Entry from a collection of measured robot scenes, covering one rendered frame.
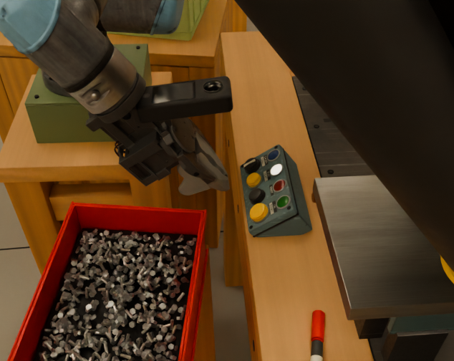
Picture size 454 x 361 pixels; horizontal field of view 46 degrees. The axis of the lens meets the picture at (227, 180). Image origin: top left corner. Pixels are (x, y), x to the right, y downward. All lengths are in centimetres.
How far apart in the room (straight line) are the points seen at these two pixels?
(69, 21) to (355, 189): 34
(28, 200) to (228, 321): 88
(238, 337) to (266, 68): 91
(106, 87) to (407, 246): 35
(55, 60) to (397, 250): 39
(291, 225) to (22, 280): 134
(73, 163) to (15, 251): 108
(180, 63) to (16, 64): 46
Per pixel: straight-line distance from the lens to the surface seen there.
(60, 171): 104
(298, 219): 79
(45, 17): 58
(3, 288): 199
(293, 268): 77
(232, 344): 173
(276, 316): 73
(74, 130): 106
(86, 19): 61
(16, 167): 106
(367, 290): 48
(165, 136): 65
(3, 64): 163
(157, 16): 92
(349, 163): 94
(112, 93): 61
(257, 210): 79
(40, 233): 120
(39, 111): 105
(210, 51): 145
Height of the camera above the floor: 151
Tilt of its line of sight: 44 degrees down
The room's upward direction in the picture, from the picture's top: straight up
